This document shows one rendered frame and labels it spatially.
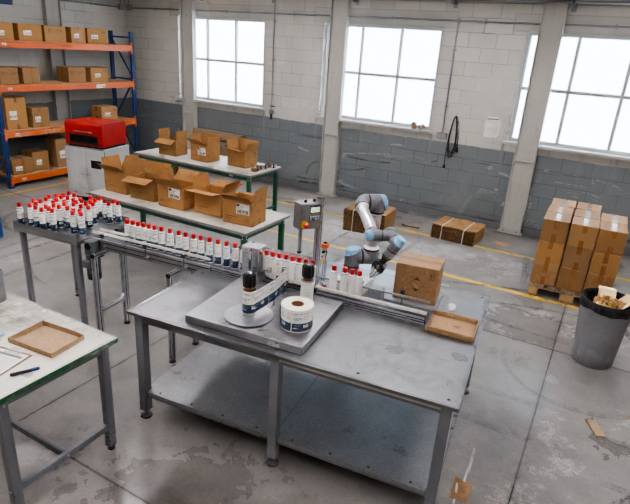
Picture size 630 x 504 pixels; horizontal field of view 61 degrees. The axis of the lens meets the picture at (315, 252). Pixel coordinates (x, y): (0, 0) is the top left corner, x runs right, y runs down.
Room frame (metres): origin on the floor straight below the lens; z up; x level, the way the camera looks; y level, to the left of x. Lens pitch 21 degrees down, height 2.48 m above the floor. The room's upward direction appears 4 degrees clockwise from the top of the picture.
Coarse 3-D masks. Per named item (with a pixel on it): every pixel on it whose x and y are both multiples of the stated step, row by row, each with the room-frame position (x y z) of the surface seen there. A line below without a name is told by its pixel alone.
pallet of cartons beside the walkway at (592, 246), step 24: (552, 216) 5.72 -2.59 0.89; (576, 216) 5.78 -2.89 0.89; (552, 240) 5.55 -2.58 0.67; (576, 240) 5.45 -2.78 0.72; (600, 240) 5.35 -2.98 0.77; (624, 240) 5.26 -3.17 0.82; (552, 264) 5.52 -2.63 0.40; (576, 264) 5.42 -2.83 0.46; (600, 264) 5.31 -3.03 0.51; (528, 288) 5.56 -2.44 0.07; (552, 288) 5.46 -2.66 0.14; (576, 288) 5.39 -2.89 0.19
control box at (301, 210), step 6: (294, 204) 3.57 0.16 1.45; (300, 204) 3.50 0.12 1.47; (306, 204) 3.52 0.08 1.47; (312, 204) 3.54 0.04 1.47; (318, 204) 3.57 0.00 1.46; (294, 210) 3.56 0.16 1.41; (300, 210) 3.50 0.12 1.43; (306, 210) 3.51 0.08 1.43; (294, 216) 3.56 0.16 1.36; (300, 216) 3.50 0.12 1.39; (306, 216) 3.52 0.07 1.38; (294, 222) 3.56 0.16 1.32; (300, 222) 3.50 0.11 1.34; (306, 222) 3.52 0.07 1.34; (312, 222) 3.54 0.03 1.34; (318, 222) 3.57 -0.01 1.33; (300, 228) 3.50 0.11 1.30; (306, 228) 3.52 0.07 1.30; (312, 228) 3.55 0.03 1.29
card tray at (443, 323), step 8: (440, 312) 3.24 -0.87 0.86; (432, 320) 3.16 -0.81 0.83; (440, 320) 3.17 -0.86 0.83; (448, 320) 3.18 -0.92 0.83; (456, 320) 3.19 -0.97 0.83; (464, 320) 3.18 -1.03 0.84; (472, 320) 3.16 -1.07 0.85; (432, 328) 3.01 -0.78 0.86; (440, 328) 3.06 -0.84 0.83; (448, 328) 3.07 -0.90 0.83; (456, 328) 3.08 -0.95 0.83; (464, 328) 3.08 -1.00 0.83; (472, 328) 3.09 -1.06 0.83; (448, 336) 2.97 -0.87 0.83; (456, 336) 2.95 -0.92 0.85; (464, 336) 2.93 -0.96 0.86; (472, 336) 2.98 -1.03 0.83
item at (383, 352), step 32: (192, 288) 3.41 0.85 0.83; (448, 288) 3.71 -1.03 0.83; (160, 320) 2.92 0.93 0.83; (352, 320) 3.10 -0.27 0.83; (384, 320) 3.13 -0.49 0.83; (480, 320) 3.22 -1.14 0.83; (256, 352) 2.66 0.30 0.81; (288, 352) 2.66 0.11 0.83; (320, 352) 2.68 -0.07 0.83; (352, 352) 2.70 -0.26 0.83; (384, 352) 2.73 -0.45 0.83; (416, 352) 2.75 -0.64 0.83; (448, 352) 2.78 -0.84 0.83; (384, 384) 2.41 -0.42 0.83; (416, 384) 2.43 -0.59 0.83; (448, 384) 2.45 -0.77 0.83
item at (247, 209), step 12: (240, 192) 5.33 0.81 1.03; (264, 192) 5.14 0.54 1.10; (228, 204) 5.07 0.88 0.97; (240, 204) 5.01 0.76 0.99; (252, 204) 4.97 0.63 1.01; (264, 204) 5.17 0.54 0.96; (228, 216) 5.07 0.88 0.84; (240, 216) 5.01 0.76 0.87; (252, 216) 4.96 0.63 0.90; (264, 216) 5.18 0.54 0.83
